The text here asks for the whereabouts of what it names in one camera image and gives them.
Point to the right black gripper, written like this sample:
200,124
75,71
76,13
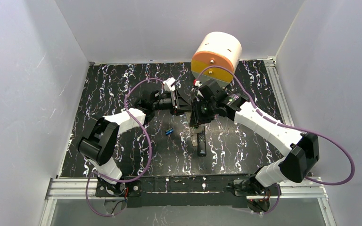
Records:
195,117

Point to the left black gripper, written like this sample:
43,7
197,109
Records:
175,103

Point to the black tv remote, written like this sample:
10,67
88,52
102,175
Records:
201,143

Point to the remote battery cover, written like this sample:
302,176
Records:
193,138

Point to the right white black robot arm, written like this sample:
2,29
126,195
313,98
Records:
299,150

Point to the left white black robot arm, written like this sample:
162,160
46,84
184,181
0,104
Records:
100,134

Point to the blue battery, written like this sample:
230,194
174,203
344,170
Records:
168,132

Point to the round three-drawer storage box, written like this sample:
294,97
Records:
217,48

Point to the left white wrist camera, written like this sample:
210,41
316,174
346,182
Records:
169,84

